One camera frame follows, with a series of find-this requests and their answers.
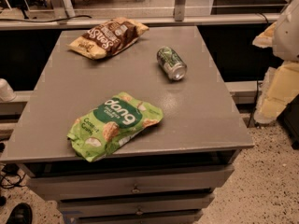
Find black cable on shelf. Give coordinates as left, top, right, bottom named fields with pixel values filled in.
left=0, top=14, right=93, bottom=23

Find grey drawer cabinet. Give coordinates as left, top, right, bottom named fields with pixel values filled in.
left=1, top=27, right=253, bottom=224

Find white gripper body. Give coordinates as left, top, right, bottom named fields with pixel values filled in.
left=272, top=0, right=299, bottom=62

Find black hanging cable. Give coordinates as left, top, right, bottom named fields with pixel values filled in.
left=247, top=79, right=261, bottom=129

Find metal frame post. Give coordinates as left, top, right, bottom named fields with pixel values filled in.
left=174, top=0, right=186, bottom=21

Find black shoe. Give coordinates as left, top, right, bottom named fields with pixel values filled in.
left=6, top=203, right=33, bottom=224

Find green soda can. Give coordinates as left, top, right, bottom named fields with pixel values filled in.
left=156, top=46, right=187, bottom=81

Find green dang chips bag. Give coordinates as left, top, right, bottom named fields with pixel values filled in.
left=67, top=92, right=164, bottom=162

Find black floor cables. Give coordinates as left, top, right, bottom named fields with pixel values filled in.
left=0, top=163, right=27, bottom=190

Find middle grey drawer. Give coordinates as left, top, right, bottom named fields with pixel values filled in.
left=59, top=192, right=214, bottom=217

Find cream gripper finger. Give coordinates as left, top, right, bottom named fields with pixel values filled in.
left=253, top=61, right=299, bottom=124
left=252, top=22, right=276, bottom=49

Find white paper cup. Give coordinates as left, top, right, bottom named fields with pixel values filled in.
left=0, top=78, right=16, bottom=102

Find brown yellow snack bag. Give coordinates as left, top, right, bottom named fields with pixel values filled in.
left=68, top=18, right=149, bottom=60

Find grey drawer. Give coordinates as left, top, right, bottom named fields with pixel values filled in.
left=27, top=164, right=235, bottom=201
left=59, top=192, right=214, bottom=217
left=77, top=209, right=203, bottom=224

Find top grey drawer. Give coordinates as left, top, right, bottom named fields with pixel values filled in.
left=27, top=164, right=235, bottom=201

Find bottom grey drawer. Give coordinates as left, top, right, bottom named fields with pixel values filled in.
left=77, top=209, right=203, bottom=224

